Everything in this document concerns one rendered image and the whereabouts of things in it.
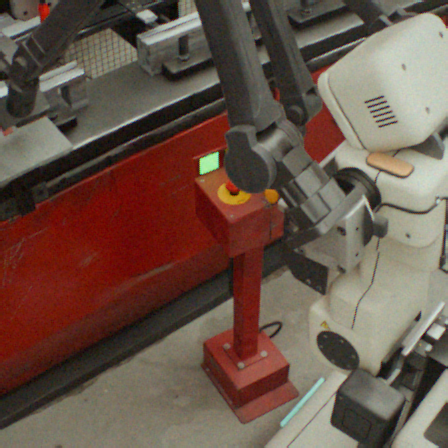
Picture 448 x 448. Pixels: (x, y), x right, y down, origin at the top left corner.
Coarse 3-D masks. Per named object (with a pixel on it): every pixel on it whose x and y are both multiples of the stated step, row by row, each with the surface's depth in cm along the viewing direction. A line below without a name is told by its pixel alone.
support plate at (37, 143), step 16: (16, 128) 155; (32, 128) 154; (48, 128) 154; (0, 144) 151; (16, 144) 151; (32, 144) 151; (48, 144) 151; (64, 144) 151; (0, 160) 148; (16, 160) 148; (32, 160) 148; (48, 160) 149; (0, 176) 145; (16, 176) 145
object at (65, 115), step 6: (60, 108) 174; (66, 108) 174; (60, 114) 173; (66, 114) 173; (72, 114) 172; (60, 120) 171; (66, 120) 171; (72, 120) 172; (60, 126) 171; (66, 126) 172; (72, 126) 173
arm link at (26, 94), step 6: (6, 66) 131; (6, 72) 131; (6, 78) 135; (36, 78) 133; (12, 84) 131; (30, 84) 132; (36, 84) 133; (12, 90) 132; (18, 90) 131; (24, 90) 132; (30, 90) 132; (36, 90) 134; (12, 96) 134; (18, 96) 133; (24, 96) 133; (30, 96) 134; (18, 102) 135; (24, 102) 135
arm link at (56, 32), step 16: (64, 0) 115; (80, 0) 113; (96, 0) 112; (48, 16) 119; (64, 16) 117; (80, 16) 115; (32, 32) 122; (48, 32) 120; (64, 32) 119; (32, 48) 123; (48, 48) 122; (64, 48) 125; (32, 64) 125; (48, 64) 128
